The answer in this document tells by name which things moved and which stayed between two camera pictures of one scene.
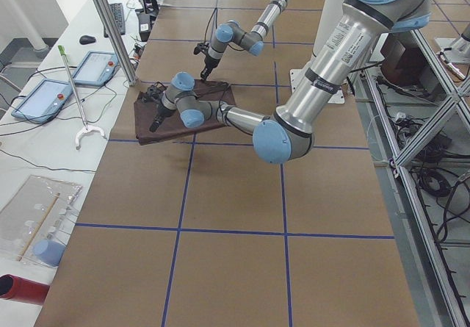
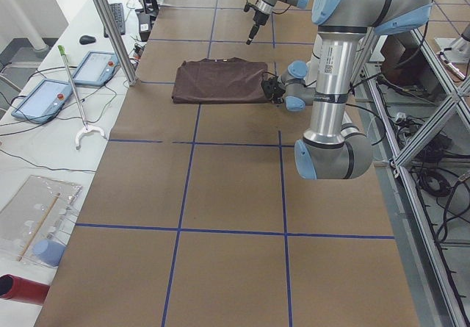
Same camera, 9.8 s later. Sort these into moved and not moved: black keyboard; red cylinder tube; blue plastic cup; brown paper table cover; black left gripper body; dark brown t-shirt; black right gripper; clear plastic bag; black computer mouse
Moved: black left gripper body; dark brown t-shirt; black right gripper
Not moved: clear plastic bag; blue plastic cup; black computer mouse; red cylinder tube; brown paper table cover; black keyboard
